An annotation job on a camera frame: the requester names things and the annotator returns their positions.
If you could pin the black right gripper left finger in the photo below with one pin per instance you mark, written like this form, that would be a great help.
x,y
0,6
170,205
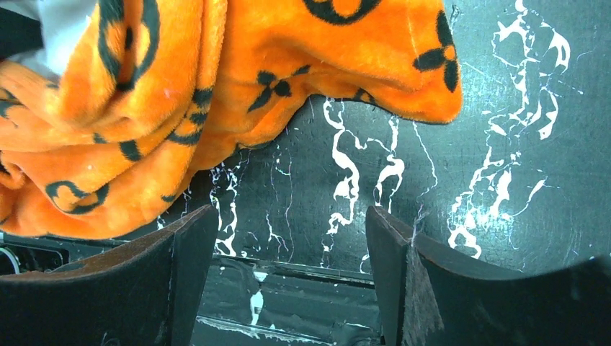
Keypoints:
x,y
144,292

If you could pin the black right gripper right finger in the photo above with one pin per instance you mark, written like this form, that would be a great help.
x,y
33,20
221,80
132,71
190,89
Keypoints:
x,y
431,294

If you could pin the orange patterned pillowcase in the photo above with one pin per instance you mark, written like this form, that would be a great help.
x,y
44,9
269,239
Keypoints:
x,y
156,91

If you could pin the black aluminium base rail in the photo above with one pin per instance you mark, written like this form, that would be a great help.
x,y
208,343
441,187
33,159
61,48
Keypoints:
x,y
243,303

